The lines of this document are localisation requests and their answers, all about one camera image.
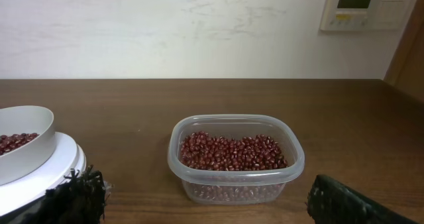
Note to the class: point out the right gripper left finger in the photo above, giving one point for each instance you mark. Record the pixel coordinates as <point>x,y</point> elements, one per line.
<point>81,200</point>

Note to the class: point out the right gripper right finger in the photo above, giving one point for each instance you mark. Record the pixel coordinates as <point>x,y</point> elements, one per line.
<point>331,202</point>

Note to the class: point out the white digital kitchen scale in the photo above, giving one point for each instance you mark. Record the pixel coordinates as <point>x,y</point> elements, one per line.
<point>67,156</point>

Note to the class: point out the white round bowl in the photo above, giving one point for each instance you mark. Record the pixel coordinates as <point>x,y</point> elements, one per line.
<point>27,158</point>

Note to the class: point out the red beans in bowl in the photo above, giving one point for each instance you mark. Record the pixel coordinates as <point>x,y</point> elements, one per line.
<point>15,141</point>

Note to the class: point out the clear plastic bean container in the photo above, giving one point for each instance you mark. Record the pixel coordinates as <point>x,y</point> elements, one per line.
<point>235,187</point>

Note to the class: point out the red beans in container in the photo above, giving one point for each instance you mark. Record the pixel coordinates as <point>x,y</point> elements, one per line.
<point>201,151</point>

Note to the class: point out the white wall control panel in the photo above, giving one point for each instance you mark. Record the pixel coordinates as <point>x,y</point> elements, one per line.
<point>363,15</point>

